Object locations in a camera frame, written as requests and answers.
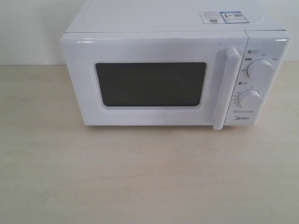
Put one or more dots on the white microwave oven body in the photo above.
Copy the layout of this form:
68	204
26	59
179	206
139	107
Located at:
266	39

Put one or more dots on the lower white timer knob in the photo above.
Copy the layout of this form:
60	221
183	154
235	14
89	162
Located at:
249	99

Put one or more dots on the upper white power knob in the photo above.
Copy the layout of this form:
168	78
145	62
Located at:
260	69

